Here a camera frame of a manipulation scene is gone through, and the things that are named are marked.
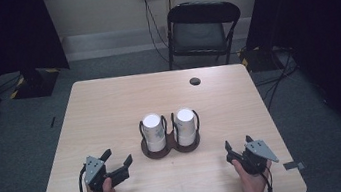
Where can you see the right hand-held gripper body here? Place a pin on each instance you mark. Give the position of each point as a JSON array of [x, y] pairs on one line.
[[257, 156]]

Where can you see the dark brown double cup holder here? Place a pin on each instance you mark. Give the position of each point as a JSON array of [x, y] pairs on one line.
[[171, 144]]

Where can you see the black stand base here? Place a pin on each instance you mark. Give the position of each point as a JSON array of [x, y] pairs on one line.
[[261, 59], [37, 84]]

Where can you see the grey tape strip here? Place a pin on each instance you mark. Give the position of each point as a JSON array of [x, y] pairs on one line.
[[292, 165]]

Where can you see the person's right hand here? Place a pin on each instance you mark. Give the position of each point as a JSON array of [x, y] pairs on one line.
[[253, 182]]

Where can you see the small black floor object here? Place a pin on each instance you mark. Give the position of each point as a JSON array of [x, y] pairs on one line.
[[52, 122]]

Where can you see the black table grommet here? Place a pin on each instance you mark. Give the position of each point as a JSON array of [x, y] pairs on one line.
[[195, 81]]

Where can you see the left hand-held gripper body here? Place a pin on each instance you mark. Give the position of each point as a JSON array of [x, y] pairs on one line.
[[94, 174]]

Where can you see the black folding chair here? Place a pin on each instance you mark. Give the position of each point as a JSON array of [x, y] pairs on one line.
[[200, 33]]

